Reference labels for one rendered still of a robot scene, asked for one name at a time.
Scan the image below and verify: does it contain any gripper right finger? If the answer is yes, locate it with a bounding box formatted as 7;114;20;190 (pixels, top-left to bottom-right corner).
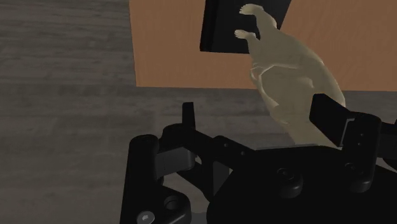
309;93;397;193

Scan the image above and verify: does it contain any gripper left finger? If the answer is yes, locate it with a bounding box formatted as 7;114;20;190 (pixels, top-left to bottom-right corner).
120;101;256;224

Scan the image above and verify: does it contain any cream animal figure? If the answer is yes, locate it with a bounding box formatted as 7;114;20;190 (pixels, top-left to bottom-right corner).
233;3;347;147

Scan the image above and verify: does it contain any orange wooden board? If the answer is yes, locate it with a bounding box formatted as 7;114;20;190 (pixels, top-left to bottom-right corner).
129;0;397;92

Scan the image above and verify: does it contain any black robot stand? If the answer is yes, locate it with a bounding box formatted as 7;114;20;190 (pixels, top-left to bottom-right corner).
199;0;293;55

